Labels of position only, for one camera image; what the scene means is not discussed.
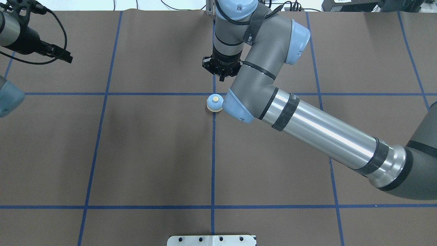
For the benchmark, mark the grey metal post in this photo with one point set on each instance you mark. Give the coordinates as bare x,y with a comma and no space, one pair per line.
210,8

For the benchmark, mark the black connector block right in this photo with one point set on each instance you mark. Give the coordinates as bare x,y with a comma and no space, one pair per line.
293,6

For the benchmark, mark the metal bracket with bolts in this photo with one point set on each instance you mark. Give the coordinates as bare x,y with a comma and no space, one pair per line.
212,240

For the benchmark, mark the black box top right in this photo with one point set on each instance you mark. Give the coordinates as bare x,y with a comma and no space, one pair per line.
411,6

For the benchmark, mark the blue and cream bell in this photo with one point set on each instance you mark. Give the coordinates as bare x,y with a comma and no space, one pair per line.
214,103

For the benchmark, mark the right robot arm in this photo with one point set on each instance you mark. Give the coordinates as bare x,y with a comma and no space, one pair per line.
252,43

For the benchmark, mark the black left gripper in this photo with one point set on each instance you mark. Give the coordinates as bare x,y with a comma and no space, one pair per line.
28,40

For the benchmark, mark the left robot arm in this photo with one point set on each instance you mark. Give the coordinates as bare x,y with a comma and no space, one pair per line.
10,95

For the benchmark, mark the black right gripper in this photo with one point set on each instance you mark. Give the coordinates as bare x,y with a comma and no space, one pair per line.
223,64

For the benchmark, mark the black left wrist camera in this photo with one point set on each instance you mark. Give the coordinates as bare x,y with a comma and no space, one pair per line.
21,10

